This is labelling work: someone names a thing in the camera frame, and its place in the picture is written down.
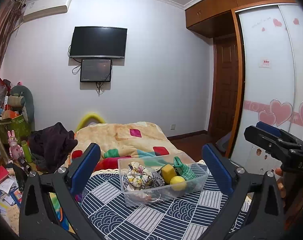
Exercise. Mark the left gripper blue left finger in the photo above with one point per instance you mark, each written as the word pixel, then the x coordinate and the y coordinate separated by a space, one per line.
pixel 81 169

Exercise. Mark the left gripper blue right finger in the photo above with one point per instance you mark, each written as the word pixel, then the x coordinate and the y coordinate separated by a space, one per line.
pixel 222 170

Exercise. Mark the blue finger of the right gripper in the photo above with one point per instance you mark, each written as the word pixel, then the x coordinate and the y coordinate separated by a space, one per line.
pixel 258 137
pixel 268 128

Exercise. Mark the green knitted cloth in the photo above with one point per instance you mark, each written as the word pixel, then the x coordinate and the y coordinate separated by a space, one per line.
pixel 182 169

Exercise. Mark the yellow ball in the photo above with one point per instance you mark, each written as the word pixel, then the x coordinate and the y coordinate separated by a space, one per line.
pixel 178 183

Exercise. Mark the floral fabric scrunchie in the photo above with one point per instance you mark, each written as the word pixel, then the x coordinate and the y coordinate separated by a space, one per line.
pixel 139 177

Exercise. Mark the yellow sponge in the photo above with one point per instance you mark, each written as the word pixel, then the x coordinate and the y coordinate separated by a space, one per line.
pixel 168 172

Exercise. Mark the person's right hand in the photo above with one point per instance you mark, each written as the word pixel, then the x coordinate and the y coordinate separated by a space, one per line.
pixel 280 182

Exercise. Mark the colourful fleece blanket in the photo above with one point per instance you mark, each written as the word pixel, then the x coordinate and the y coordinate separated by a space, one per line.
pixel 137 140

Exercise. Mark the dark purple clothing pile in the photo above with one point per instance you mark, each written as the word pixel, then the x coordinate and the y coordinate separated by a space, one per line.
pixel 51 146

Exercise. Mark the brown wooden door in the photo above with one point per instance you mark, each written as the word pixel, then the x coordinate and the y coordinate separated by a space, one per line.
pixel 225 87

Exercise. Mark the blue patterned tablecloth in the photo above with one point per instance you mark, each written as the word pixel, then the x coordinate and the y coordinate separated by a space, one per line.
pixel 186 217

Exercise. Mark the clear plastic storage box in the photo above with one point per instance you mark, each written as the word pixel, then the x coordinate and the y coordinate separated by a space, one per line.
pixel 156 163

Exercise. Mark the pink rabbit figure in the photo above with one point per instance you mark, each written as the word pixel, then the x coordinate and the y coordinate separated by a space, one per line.
pixel 15 149

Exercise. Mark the green storage box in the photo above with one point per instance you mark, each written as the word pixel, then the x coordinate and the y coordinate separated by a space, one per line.
pixel 21 128

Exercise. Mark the grey plush toy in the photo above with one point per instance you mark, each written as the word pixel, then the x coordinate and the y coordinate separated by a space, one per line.
pixel 21 99

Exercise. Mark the wooden overhead cabinet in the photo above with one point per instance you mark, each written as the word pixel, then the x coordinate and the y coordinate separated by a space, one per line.
pixel 213 18

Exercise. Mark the white air conditioner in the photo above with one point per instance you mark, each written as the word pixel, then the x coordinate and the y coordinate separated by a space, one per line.
pixel 43 8

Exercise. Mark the striped brown curtain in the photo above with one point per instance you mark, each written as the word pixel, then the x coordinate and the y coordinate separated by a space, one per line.
pixel 10 13

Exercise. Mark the small wall monitor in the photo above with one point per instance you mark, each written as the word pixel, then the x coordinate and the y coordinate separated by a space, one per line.
pixel 95 70

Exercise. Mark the large wall television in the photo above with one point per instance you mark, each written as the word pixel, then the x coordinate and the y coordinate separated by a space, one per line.
pixel 98 42

